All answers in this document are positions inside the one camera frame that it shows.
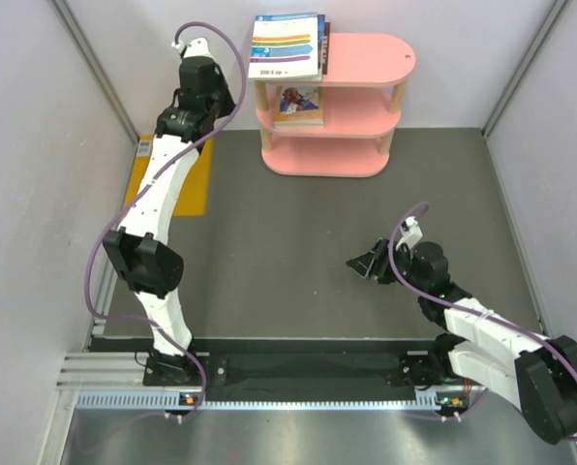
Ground blue Jane Eyre book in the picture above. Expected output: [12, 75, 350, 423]
[316, 14, 326, 81]

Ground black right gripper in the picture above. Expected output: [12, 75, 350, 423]
[347, 238, 428, 295]

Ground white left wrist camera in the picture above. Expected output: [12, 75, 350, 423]
[171, 37, 213, 59]

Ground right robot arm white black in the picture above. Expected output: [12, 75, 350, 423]
[347, 238, 577, 445]

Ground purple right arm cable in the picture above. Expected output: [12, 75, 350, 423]
[387, 201, 577, 441]

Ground dark red book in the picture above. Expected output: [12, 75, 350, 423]
[322, 21, 331, 77]

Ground aluminium frame rail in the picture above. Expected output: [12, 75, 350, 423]
[56, 351, 470, 415]

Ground orange Othello book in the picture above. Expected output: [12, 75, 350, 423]
[273, 85, 323, 123]

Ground yellow plastic file folder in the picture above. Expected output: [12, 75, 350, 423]
[125, 135, 215, 217]

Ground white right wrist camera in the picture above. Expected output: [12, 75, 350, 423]
[396, 216, 423, 251]

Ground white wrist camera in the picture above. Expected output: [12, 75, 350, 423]
[396, 216, 423, 251]
[171, 37, 213, 59]

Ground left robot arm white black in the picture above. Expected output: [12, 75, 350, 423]
[103, 54, 235, 386]

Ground pink three-tier shelf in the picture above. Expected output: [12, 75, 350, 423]
[254, 33, 416, 177]

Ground white colourful back-cover book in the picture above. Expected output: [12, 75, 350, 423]
[248, 12, 319, 80]

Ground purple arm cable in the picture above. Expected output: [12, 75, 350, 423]
[83, 21, 249, 427]
[387, 201, 577, 441]

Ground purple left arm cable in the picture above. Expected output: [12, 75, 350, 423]
[83, 21, 249, 427]

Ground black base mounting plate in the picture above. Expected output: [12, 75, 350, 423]
[142, 338, 467, 403]

